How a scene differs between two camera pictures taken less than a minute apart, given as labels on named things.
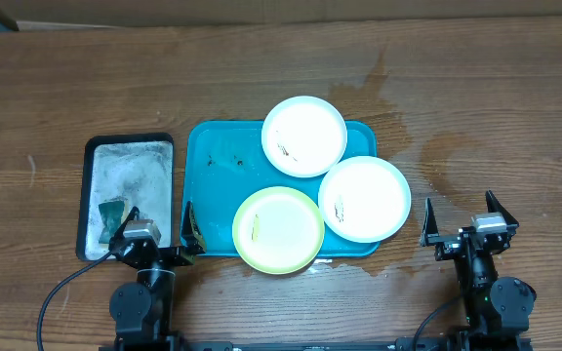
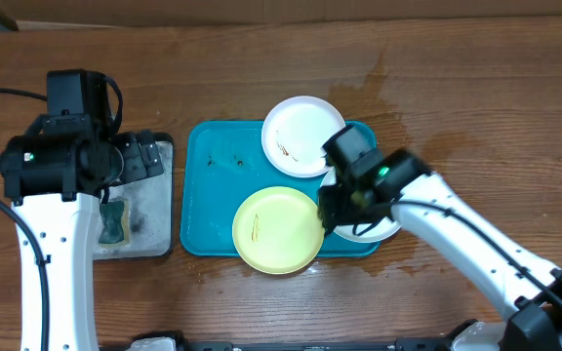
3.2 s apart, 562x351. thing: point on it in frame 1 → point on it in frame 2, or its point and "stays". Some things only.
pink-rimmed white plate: x=304 y=136 stays
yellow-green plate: x=278 y=230 stays
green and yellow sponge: x=113 y=214 stays
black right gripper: x=450 y=243 → x=333 y=212
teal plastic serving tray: x=223 y=161 stays
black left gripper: x=191 y=237 → x=143 y=156
